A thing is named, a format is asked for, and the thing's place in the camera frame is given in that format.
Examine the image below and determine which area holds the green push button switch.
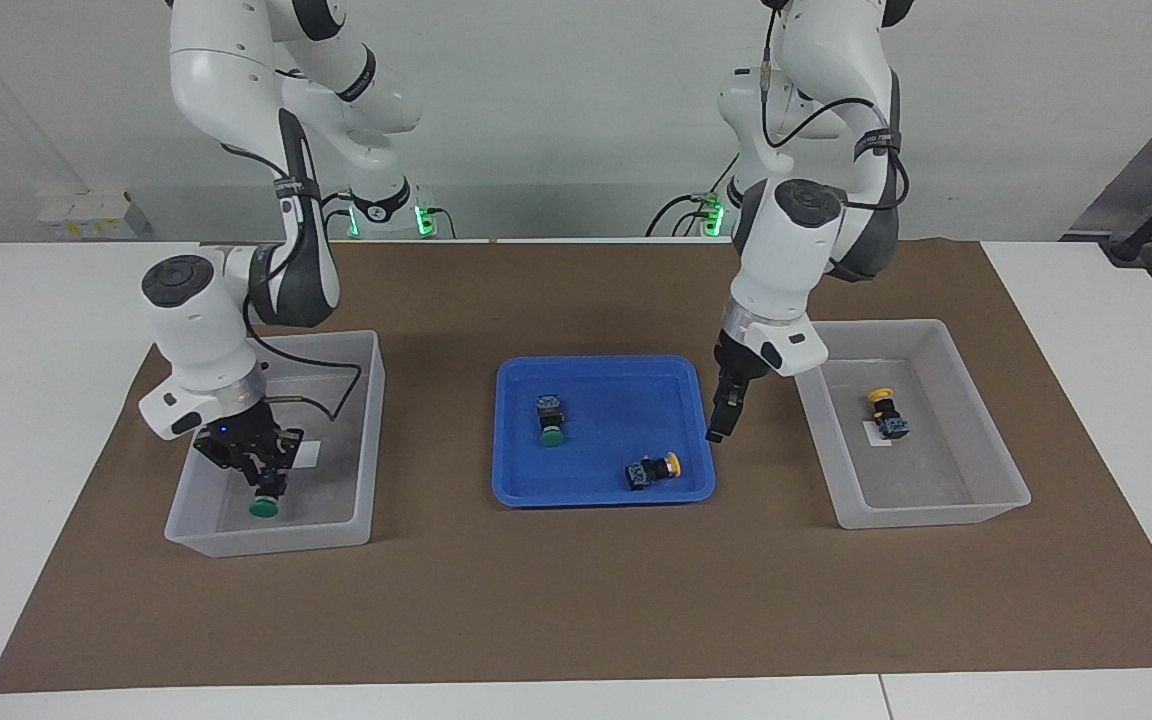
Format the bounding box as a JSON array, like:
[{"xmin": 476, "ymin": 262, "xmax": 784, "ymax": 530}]
[
  {"xmin": 248, "ymin": 468, "xmax": 287, "ymax": 519},
  {"xmin": 534, "ymin": 395, "xmax": 567, "ymax": 448}
]

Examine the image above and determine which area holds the yellow push button switch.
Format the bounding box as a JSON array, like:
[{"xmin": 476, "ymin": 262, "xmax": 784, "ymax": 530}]
[
  {"xmin": 624, "ymin": 452, "xmax": 683, "ymax": 492},
  {"xmin": 866, "ymin": 387, "xmax": 912, "ymax": 443}
]

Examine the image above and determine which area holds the translucent plastic box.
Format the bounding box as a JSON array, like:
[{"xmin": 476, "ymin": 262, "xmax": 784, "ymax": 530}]
[
  {"xmin": 164, "ymin": 330, "xmax": 387, "ymax": 559},
  {"xmin": 790, "ymin": 319, "xmax": 1032, "ymax": 530}
]

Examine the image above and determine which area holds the blue plastic tray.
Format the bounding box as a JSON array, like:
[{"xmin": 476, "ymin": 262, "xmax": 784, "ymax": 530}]
[{"xmin": 491, "ymin": 354, "xmax": 717, "ymax": 509}]

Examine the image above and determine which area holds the brown paper table mat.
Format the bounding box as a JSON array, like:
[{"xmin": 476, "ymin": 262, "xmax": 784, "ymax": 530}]
[{"xmin": 0, "ymin": 238, "xmax": 1152, "ymax": 693}]

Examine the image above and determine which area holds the white power strip box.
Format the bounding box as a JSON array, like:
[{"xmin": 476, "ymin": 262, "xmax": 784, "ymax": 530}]
[{"xmin": 36, "ymin": 190, "xmax": 152, "ymax": 241}]

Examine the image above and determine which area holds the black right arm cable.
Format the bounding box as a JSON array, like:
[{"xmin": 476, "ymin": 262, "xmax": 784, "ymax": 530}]
[{"xmin": 221, "ymin": 140, "xmax": 363, "ymax": 421}]

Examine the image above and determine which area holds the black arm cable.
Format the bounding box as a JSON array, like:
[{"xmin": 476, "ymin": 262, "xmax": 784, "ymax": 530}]
[
  {"xmin": 221, "ymin": 140, "xmax": 363, "ymax": 421},
  {"xmin": 761, "ymin": 0, "xmax": 912, "ymax": 211}
]

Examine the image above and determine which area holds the black left base cable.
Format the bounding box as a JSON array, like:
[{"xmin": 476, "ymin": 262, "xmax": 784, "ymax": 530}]
[{"xmin": 646, "ymin": 155, "xmax": 742, "ymax": 238}]

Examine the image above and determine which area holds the black base cable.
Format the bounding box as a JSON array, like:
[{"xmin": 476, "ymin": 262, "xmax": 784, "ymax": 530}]
[
  {"xmin": 646, "ymin": 155, "xmax": 742, "ymax": 238},
  {"xmin": 321, "ymin": 190, "xmax": 457, "ymax": 241}
]

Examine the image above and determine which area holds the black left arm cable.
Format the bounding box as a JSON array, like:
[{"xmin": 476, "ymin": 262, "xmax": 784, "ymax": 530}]
[{"xmin": 761, "ymin": 0, "xmax": 912, "ymax": 211}]

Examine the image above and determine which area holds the black right base cable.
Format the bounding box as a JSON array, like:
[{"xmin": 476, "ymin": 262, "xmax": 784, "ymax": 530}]
[{"xmin": 321, "ymin": 190, "xmax": 457, "ymax": 241}]

